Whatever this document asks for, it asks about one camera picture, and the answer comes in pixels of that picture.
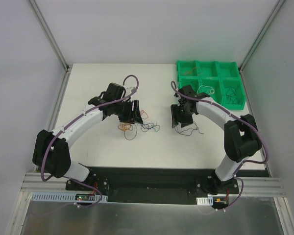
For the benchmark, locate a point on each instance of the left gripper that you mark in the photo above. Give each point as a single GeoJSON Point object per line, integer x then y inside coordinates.
{"type": "Point", "coordinates": [130, 112]}

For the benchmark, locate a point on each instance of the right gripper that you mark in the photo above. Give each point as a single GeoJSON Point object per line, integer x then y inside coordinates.
{"type": "Point", "coordinates": [180, 114]}

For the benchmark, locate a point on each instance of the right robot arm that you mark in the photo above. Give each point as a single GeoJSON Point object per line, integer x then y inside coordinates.
{"type": "Point", "coordinates": [241, 137]}

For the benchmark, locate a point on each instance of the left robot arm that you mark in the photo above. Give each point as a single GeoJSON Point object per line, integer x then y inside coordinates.
{"type": "Point", "coordinates": [52, 148]}

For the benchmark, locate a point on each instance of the green compartment bin tray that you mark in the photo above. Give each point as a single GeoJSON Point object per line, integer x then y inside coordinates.
{"type": "Point", "coordinates": [220, 80]}

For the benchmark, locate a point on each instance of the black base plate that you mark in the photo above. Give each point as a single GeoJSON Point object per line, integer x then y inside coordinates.
{"type": "Point", "coordinates": [152, 185]}

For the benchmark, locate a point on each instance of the right white cable duct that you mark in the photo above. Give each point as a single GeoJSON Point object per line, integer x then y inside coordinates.
{"type": "Point", "coordinates": [205, 201]}

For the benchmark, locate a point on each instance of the white cable duct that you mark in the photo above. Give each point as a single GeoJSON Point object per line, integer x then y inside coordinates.
{"type": "Point", "coordinates": [205, 201]}
{"type": "Point", "coordinates": [67, 197]}

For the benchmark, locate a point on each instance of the left white cable duct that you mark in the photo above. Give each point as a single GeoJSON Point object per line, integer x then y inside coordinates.
{"type": "Point", "coordinates": [67, 197]}

